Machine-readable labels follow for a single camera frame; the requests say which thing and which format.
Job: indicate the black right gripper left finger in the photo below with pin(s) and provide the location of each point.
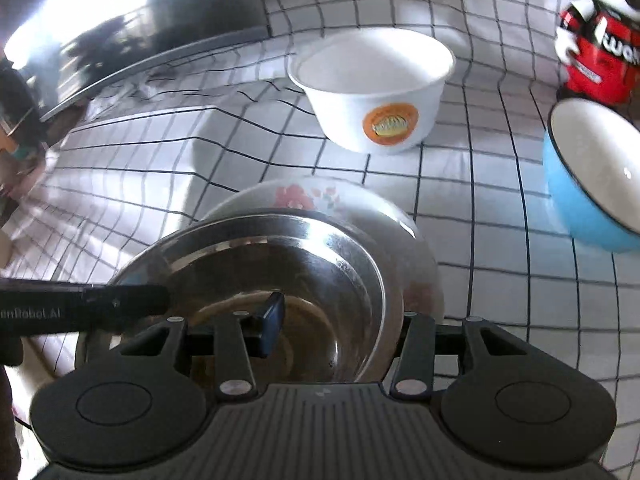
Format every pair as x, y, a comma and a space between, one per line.
259, 315

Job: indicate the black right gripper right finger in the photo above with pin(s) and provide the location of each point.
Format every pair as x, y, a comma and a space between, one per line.
438, 337

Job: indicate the stainless steel bowl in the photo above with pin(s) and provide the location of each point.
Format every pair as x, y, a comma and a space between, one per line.
343, 301

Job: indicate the floral white plate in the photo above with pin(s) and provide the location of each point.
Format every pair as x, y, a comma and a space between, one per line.
351, 204

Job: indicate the blue enamel bowl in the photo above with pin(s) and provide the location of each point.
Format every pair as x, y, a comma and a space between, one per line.
591, 165

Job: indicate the white paper bowl orange logo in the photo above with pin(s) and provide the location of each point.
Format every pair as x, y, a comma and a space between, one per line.
375, 90

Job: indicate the checkered white tablecloth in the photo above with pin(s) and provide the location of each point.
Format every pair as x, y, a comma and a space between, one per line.
162, 149

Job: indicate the stainless steel appliance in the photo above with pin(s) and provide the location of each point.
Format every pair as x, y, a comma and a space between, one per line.
68, 49

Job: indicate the red white robot toy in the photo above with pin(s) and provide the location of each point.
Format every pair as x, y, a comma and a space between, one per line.
597, 41

